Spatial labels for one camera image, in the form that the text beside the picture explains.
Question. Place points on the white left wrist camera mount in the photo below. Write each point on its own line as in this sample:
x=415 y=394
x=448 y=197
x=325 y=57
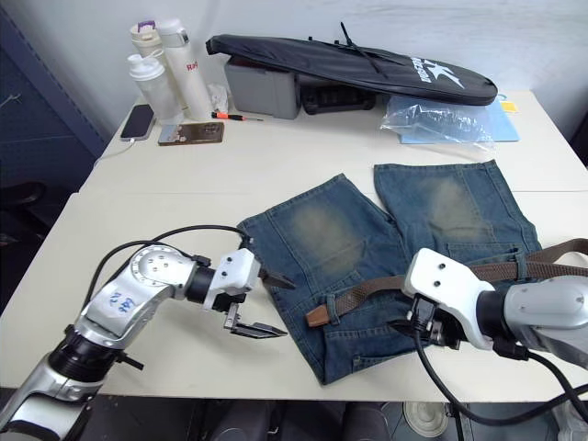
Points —
x=236 y=268

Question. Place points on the crumpled white wrapper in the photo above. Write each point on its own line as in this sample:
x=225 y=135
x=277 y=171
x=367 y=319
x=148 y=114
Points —
x=218 y=96

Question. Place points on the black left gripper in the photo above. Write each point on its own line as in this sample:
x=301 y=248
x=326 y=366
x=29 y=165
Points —
x=226 y=301

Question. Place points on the black zip ties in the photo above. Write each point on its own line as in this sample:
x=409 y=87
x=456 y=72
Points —
x=363 y=50

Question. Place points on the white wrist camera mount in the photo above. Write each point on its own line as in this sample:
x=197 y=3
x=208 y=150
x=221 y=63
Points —
x=441 y=280
x=236 y=268

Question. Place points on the smartphone with brown case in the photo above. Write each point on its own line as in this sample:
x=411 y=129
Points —
x=190 y=133

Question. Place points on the black hard case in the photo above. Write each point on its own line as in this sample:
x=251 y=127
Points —
x=337 y=98

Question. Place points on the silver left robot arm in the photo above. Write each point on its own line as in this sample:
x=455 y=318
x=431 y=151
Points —
x=142 y=271

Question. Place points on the yellow sticky note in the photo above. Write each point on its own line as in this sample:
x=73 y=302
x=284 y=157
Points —
x=509 y=106

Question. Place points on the black racket bag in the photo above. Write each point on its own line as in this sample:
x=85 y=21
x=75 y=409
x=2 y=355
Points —
x=321 y=59

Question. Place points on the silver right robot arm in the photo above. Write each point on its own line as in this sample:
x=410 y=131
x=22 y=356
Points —
x=542 y=303

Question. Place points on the blue denim shorts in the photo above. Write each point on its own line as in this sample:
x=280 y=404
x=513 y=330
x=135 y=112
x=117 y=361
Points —
x=321 y=239

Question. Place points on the clear plastic bag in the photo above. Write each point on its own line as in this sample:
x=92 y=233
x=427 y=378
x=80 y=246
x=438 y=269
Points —
x=436 y=121

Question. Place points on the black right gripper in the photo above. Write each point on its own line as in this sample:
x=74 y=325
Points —
x=444 y=333

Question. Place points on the cream bottle purple lid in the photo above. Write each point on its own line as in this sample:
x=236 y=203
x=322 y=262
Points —
x=144 y=39

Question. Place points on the orange black screwdriver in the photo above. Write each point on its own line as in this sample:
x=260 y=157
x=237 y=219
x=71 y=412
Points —
x=234 y=116

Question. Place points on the light blue folder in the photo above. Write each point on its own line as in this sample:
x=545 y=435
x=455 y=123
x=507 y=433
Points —
x=503 y=126

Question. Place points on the brown braided belt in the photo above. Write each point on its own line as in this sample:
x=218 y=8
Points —
x=367 y=290

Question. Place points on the grey plastic box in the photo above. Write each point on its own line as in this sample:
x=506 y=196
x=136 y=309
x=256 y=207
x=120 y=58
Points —
x=262 y=89

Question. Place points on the black chair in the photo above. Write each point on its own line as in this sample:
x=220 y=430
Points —
x=20 y=202

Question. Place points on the white round foot under table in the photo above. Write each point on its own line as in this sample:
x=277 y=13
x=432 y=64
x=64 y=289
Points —
x=425 y=417

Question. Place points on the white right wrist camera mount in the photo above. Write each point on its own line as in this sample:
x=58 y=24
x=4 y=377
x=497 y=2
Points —
x=441 y=280

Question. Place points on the dark smartphone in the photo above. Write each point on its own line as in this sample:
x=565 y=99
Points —
x=138 y=121

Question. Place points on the translucent shaker bottle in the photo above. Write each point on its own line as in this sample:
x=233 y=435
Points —
x=156 y=87

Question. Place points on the white thermos red print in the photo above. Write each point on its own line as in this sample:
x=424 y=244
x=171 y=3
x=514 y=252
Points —
x=188 y=73

